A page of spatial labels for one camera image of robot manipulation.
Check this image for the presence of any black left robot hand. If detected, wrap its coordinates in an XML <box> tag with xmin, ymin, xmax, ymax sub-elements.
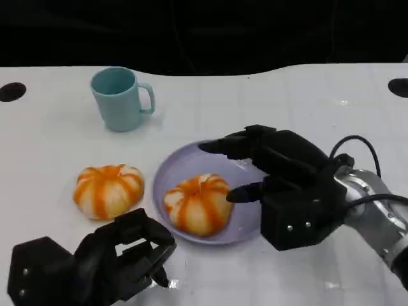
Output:
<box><xmin>6</xmin><ymin>207</ymin><xmax>177</xmax><ymax>306</ymax></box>

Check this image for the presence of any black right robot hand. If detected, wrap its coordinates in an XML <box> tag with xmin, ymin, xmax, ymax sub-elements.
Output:
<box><xmin>198</xmin><ymin>124</ymin><xmax>348</xmax><ymax>252</ymax></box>

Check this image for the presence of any orange and white bread roll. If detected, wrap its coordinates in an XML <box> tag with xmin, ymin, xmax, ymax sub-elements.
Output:
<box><xmin>163</xmin><ymin>173</ymin><xmax>234</xmax><ymax>237</ymax></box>
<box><xmin>73</xmin><ymin>164</ymin><xmax>145</xmax><ymax>221</ymax></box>

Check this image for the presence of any lilac plate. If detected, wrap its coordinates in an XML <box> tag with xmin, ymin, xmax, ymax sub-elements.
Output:
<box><xmin>152</xmin><ymin>140</ymin><xmax>275</xmax><ymax>246</ymax></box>

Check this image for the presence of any pale green mug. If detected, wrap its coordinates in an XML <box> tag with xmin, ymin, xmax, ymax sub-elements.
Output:
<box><xmin>90</xmin><ymin>66</ymin><xmax>156</xmax><ymax>133</ymax></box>

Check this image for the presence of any black looping robot cable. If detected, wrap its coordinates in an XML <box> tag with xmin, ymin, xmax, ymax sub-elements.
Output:
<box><xmin>328</xmin><ymin>135</ymin><xmax>383</xmax><ymax>178</ymax></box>

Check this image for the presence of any black table cable hole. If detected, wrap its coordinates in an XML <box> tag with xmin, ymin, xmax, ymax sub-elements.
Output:
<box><xmin>0</xmin><ymin>82</ymin><xmax>27</xmax><ymax>103</ymax></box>
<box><xmin>388</xmin><ymin>78</ymin><xmax>408</xmax><ymax>98</ymax></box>

